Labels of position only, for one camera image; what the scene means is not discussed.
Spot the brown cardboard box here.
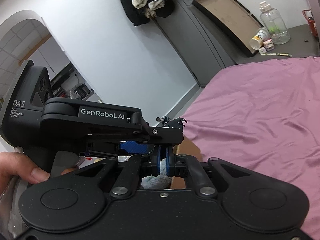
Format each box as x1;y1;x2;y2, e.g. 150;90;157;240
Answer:
170;137;202;189

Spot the fluffy light blue plush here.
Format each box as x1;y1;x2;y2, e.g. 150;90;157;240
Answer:
141;159;171;190

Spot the black fuzzy patch toy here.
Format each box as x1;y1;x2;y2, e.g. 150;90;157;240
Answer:
168;117;187;130

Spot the person's left hand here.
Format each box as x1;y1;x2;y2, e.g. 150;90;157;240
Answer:
0;151;75;196

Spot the pink bed sheet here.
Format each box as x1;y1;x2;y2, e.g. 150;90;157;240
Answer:
183;57;319;239

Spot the grey door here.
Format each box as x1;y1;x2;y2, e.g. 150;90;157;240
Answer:
155;0;235;87

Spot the small white pink box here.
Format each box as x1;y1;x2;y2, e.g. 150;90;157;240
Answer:
263;39;274;51

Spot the black framed brown board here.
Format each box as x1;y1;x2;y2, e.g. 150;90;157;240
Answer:
192;0;263;57

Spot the white paper cup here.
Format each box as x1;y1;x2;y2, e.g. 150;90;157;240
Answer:
249;28;270;50

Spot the clear plastic water jug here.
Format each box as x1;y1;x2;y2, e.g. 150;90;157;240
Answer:
259;1;291;45

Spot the red bag under desk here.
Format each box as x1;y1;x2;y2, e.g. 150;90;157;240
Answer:
302;9;318;37

